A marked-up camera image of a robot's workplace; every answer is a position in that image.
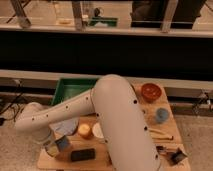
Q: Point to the silver blue gripper body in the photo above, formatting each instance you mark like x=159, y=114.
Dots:
x=58, y=146

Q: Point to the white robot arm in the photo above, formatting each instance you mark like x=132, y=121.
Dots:
x=123, y=125

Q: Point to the black sponge block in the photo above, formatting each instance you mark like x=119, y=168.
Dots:
x=82, y=155

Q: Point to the grey blue plate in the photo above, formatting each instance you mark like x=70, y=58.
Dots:
x=67, y=127

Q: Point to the green plastic bin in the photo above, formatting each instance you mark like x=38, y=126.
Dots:
x=70, y=87

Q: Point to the wooden utensil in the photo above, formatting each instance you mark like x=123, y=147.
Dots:
x=157, y=134

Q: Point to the red brown bowl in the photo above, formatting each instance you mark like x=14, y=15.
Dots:
x=150, y=92

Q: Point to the blue cup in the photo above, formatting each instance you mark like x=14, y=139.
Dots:
x=162, y=115

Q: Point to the black small dustpan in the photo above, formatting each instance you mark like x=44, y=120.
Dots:
x=177, y=156

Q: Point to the green box on shelf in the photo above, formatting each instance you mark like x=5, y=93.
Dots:
x=103, y=21

